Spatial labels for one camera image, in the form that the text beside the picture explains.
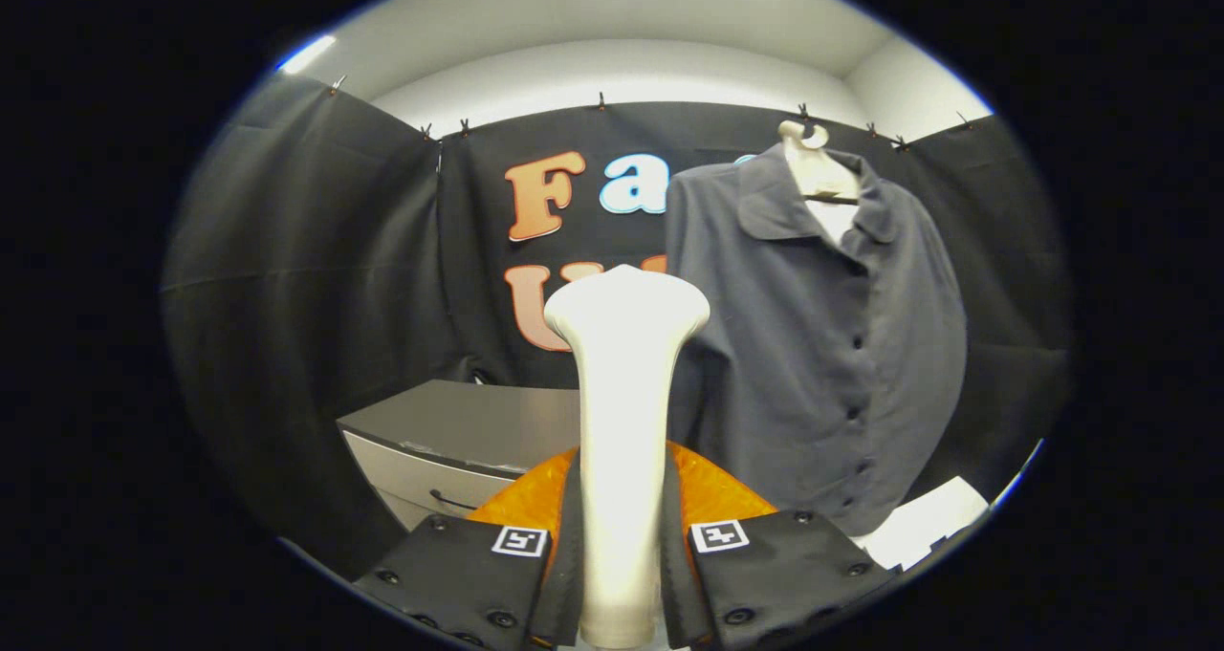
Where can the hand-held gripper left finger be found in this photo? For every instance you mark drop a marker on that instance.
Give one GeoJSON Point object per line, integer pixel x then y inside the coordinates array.
{"type": "Point", "coordinates": [569, 555]}

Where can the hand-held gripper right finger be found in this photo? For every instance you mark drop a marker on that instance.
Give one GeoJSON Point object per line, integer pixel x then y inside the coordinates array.
{"type": "Point", "coordinates": [672, 565]}

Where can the white garment steamer head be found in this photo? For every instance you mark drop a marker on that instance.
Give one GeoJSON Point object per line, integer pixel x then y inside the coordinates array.
{"type": "Point", "coordinates": [622, 393]}

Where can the grey button-up shirt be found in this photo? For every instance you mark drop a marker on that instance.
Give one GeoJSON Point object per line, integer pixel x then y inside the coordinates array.
{"type": "Point", "coordinates": [794, 364]}

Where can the grey drawer cabinet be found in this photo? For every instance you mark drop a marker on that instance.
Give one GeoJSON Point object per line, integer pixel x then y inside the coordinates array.
{"type": "Point", "coordinates": [478, 422]}

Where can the white flat board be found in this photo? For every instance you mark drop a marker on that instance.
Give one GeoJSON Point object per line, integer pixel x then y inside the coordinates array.
{"type": "Point", "coordinates": [928, 527]}

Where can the black backdrop cloth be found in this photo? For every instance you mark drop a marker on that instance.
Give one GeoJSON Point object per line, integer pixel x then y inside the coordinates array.
{"type": "Point", "coordinates": [316, 297]}

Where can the narrow ceiling light strip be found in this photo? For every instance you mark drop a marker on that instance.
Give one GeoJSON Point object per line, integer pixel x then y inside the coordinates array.
{"type": "Point", "coordinates": [306, 54]}

